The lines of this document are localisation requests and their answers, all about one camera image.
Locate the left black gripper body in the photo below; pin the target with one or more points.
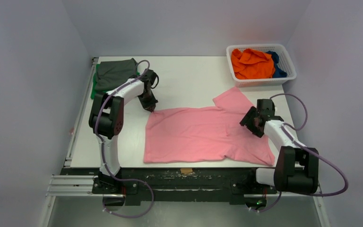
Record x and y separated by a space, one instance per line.
147 100

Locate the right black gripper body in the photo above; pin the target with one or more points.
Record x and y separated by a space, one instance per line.
252 120

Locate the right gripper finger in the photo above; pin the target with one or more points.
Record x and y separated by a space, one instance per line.
249 118
257 131

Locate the pink t shirt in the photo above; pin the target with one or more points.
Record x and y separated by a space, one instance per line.
210 133

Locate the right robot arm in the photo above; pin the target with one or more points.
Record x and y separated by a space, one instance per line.
296 168

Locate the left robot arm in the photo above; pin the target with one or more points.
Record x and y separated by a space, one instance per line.
107 120

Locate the blue t shirt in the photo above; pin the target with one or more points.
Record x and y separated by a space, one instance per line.
279 73

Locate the folded grey t shirt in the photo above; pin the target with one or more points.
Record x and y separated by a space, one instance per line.
112 73

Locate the orange t shirt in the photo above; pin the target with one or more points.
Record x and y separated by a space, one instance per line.
252 64

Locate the white plastic basket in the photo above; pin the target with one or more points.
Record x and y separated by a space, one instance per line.
285 64

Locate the folded green t shirt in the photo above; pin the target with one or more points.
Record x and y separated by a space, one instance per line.
93 92

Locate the brown tape piece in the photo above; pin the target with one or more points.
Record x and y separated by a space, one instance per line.
186 171

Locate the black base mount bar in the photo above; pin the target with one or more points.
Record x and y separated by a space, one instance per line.
237 186

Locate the aluminium frame rail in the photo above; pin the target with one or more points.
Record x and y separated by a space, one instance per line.
192 80

